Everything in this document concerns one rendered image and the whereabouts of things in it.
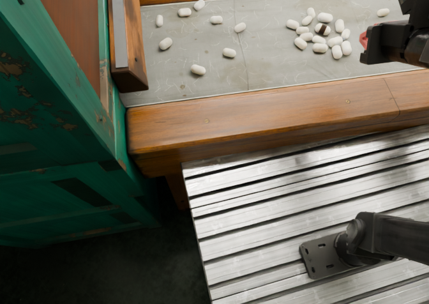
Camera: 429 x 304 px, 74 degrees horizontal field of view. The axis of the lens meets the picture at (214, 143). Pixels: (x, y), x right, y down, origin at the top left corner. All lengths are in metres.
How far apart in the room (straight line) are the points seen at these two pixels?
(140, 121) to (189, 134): 0.10
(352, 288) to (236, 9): 0.71
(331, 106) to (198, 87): 0.30
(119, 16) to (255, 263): 0.56
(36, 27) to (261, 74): 0.51
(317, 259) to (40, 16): 0.59
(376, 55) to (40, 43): 0.51
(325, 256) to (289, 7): 0.63
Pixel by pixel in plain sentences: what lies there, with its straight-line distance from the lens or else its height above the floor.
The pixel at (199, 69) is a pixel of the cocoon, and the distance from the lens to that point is 0.67.
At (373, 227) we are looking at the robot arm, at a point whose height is 0.82.
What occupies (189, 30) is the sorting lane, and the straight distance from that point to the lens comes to 0.78.
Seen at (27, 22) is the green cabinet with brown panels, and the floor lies 1.11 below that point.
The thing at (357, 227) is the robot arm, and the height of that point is 0.80.
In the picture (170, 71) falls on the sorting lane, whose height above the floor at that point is 0.74.
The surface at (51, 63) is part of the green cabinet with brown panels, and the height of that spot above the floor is 1.06.
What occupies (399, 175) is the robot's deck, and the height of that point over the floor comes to 0.67.
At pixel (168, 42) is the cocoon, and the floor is 0.76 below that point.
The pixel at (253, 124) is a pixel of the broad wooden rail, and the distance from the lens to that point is 0.60.
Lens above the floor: 1.29
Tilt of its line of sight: 66 degrees down
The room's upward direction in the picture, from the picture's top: 6 degrees clockwise
